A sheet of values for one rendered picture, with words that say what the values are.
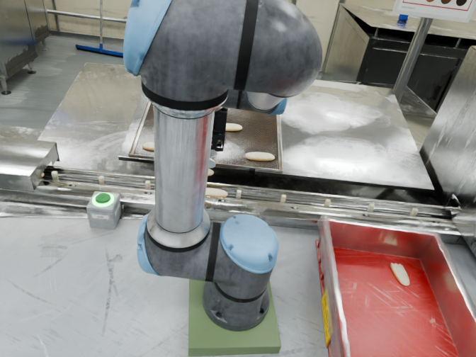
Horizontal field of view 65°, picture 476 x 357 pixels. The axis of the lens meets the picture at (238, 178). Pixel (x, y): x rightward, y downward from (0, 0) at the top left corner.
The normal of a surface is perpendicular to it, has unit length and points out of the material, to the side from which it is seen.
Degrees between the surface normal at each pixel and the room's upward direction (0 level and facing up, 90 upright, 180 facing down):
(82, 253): 0
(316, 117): 10
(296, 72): 102
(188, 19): 60
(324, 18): 90
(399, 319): 0
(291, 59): 88
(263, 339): 5
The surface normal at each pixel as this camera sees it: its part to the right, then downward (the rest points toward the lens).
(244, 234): 0.27, -0.72
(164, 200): -0.52, 0.51
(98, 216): -0.03, 0.60
